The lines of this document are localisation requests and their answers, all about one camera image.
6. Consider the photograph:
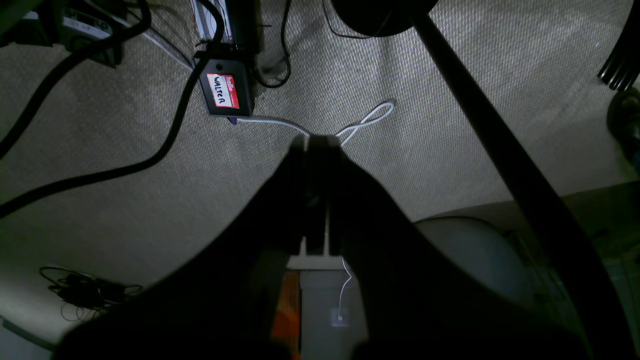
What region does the tangled black cable bundle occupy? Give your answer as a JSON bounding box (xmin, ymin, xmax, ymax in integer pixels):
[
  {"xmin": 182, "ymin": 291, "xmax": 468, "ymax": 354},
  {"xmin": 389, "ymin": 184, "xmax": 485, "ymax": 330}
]
[{"xmin": 39, "ymin": 266, "xmax": 143, "ymax": 322}]

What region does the black diagonal pole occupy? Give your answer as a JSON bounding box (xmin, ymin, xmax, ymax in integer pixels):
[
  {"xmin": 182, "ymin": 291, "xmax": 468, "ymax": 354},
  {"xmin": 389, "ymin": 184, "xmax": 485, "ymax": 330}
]
[{"xmin": 408, "ymin": 10, "xmax": 636, "ymax": 360}]

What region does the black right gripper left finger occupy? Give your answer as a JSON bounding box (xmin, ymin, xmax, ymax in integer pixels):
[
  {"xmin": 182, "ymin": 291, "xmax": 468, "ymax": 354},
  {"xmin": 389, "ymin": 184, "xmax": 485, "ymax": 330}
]
[{"xmin": 55, "ymin": 136, "xmax": 321, "ymax": 360}]

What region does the white thin cable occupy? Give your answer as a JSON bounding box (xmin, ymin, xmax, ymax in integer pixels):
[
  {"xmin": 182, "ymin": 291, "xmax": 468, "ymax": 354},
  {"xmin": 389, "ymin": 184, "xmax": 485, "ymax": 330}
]
[{"xmin": 235, "ymin": 101, "xmax": 396, "ymax": 147}]

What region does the thick black cable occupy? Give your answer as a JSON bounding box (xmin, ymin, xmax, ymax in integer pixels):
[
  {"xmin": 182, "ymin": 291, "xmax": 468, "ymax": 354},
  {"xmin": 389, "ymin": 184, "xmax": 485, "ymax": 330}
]
[{"xmin": 0, "ymin": 0, "xmax": 226, "ymax": 218}]

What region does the black box with name label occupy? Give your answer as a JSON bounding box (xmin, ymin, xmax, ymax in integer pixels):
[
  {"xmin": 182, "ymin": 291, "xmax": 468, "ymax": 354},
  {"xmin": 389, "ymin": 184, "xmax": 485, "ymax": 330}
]
[{"xmin": 192, "ymin": 50, "xmax": 255, "ymax": 125}]

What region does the black round chair base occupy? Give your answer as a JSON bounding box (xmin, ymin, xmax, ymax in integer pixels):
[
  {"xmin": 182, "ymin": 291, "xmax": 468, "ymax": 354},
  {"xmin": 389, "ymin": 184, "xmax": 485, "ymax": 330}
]
[{"xmin": 329, "ymin": 0, "xmax": 438, "ymax": 38}]

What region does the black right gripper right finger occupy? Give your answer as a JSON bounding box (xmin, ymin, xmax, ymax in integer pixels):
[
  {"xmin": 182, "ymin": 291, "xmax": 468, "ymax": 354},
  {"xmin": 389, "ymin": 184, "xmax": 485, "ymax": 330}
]
[{"xmin": 320, "ymin": 136, "xmax": 590, "ymax": 360}]

